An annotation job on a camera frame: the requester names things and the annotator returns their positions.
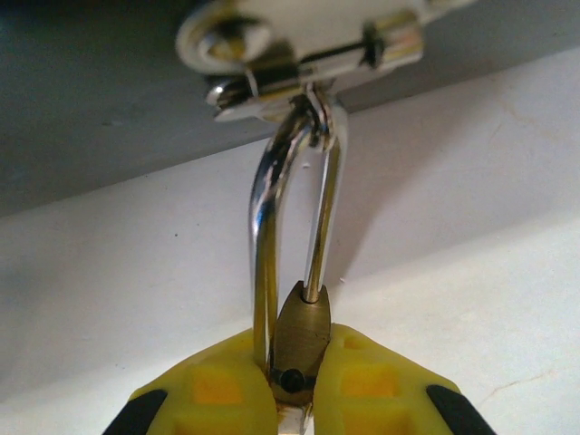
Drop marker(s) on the silver metal hasp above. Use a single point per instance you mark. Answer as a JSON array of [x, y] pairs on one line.
[[317, 27]]

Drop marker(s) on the brass padlock with silver shackle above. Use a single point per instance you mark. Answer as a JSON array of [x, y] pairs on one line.
[[301, 335]]

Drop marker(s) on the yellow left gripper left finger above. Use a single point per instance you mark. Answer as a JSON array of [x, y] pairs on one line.
[[213, 394]]

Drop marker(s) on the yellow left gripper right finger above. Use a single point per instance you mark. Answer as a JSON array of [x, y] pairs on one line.
[[376, 394]]

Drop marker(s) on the grey hasp mounting board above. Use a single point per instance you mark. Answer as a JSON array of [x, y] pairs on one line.
[[68, 113]]

